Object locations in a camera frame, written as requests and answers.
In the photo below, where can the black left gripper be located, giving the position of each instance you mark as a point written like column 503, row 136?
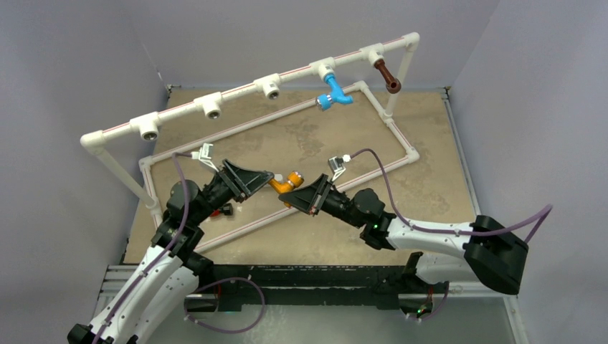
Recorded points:
column 241, row 182

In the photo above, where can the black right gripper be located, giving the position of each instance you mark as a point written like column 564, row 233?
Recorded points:
column 303, row 198

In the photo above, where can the orange water faucet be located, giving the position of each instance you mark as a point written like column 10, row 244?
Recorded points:
column 291, row 182

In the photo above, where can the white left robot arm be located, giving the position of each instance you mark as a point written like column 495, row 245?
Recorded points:
column 170, row 268

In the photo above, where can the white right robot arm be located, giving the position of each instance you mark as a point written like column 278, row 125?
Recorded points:
column 493, row 254

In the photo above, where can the blue water faucet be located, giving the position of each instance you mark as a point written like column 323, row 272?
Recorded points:
column 335, row 96

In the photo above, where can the brown water faucet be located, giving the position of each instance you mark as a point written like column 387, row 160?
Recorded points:
column 392, row 84

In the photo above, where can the red black faucet piece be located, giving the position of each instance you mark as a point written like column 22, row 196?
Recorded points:
column 225, row 210

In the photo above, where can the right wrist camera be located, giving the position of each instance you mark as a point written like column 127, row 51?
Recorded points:
column 337, row 166

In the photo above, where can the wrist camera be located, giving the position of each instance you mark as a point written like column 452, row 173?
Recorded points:
column 337, row 166
column 204, row 156

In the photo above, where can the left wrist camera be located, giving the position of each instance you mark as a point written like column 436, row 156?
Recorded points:
column 204, row 156

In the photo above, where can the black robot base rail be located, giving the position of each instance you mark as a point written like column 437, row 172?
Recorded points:
column 388, row 287

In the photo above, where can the white PVC pipe frame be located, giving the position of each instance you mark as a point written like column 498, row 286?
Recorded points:
column 95, row 142

